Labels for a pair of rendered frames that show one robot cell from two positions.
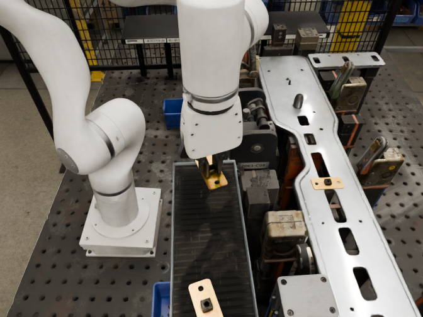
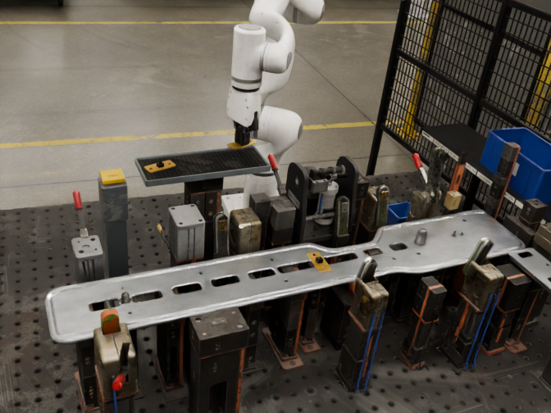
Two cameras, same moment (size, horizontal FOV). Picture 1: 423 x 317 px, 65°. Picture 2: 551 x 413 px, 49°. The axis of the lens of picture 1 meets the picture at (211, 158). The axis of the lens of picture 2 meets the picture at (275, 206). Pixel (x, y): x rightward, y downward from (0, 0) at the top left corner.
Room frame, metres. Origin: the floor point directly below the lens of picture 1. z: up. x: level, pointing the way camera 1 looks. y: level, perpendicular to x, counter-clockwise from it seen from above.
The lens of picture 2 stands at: (-0.10, -1.50, 2.01)
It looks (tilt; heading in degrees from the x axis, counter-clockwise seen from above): 32 degrees down; 67
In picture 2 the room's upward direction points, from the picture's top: 6 degrees clockwise
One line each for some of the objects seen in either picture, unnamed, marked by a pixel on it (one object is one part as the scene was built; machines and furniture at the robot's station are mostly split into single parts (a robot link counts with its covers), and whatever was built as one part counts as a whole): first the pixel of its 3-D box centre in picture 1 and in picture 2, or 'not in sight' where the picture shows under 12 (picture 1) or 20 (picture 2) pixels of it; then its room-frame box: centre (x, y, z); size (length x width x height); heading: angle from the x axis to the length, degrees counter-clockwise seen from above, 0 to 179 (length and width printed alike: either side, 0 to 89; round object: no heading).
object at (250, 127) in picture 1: (245, 172); (315, 231); (0.64, -0.10, 0.94); 0.18 x 0.13 x 0.49; 4
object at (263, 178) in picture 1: (253, 219); (275, 254); (0.51, -0.12, 0.89); 0.13 x 0.11 x 0.38; 94
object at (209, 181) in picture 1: (211, 170); (241, 142); (0.42, 0.00, 1.22); 0.08 x 0.04 x 0.01; 22
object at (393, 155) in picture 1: (365, 190); (361, 333); (0.63, -0.49, 0.87); 0.12 x 0.09 x 0.35; 94
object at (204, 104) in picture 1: (209, 89); (245, 79); (0.42, 0.00, 1.41); 0.09 x 0.08 x 0.03; 112
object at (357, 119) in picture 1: (340, 149); (422, 324); (0.84, -0.47, 0.84); 0.11 x 0.08 x 0.29; 94
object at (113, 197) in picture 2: not in sight; (116, 245); (0.05, -0.01, 0.92); 0.08 x 0.08 x 0.44; 4
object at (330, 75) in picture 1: (323, 104); (498, 310); (1.11, -0.47, 0.84); 0.11 x 0.10 x 0.28; 94
